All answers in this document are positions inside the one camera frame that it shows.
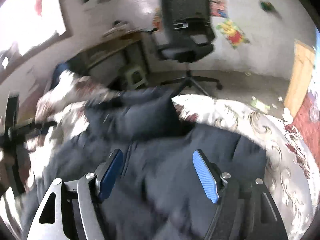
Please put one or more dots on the floral white red quilt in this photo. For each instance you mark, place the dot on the floral white red quilt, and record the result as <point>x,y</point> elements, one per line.
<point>291,173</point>

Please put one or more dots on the wooden desk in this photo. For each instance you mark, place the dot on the wooden desk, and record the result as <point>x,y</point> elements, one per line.
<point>89,58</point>

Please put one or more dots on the blue pillow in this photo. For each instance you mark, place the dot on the blue pillow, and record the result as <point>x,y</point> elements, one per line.
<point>59,69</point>

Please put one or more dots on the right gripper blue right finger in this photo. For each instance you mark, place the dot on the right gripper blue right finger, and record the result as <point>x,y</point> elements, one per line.
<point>209,176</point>

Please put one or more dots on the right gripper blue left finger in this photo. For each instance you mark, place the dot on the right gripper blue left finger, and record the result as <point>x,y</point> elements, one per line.
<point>107,173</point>

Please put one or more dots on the light wooden board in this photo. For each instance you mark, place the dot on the light wooden board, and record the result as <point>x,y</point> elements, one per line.
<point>304,57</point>

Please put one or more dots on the window with wooden frame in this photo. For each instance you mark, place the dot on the window with wooden frame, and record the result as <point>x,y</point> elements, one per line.
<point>30,26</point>

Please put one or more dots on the small plastic stool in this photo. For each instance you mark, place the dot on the small plastic stool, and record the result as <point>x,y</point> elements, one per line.
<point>135,76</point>

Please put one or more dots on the colourful cartoon wall poster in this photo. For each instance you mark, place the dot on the colourful cartoon wall poster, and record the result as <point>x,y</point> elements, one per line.
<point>218,8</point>

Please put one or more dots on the dark navy puffer jacket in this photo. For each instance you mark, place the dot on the dark navy puffer jacket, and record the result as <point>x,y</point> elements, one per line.
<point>158,194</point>

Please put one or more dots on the green wall picture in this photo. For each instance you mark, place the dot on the green wall picture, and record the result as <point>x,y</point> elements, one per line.
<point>267,7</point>

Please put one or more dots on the Winnie the Pooh sticker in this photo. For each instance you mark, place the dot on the Winnie the Pooh sticker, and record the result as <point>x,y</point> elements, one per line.
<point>232,33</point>

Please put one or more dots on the black office chair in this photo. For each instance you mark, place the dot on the black office chair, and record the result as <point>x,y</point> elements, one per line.
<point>189,33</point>

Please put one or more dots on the blue cartoon wardrobe curtain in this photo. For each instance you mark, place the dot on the blue cartoon wardrobe curtain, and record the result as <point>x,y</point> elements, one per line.
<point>307,118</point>

